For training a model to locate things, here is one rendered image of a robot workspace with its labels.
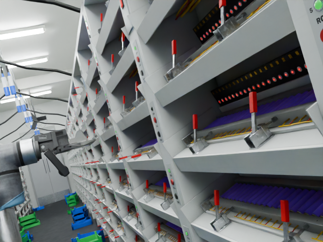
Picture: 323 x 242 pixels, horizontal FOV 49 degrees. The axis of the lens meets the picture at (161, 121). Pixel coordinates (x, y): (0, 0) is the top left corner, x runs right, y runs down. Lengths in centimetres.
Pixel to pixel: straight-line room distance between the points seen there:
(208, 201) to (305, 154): 55
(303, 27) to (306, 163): 18
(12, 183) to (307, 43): 107
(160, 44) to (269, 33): 57
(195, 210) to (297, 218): 40
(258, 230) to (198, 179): 30
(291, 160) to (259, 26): 19
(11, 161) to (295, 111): 98
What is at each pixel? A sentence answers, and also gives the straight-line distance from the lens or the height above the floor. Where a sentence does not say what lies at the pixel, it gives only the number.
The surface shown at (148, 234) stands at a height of 53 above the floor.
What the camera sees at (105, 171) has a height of 80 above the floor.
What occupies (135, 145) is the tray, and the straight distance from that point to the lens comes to 168.
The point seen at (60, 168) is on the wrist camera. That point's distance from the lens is 132.
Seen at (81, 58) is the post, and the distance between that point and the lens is 246.
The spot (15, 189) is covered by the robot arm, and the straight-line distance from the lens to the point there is 131.
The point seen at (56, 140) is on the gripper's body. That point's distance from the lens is 131.
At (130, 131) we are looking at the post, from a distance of 169.
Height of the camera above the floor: 95
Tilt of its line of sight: 3 degrees up
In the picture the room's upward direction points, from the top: 16 degrees counter-clockwise
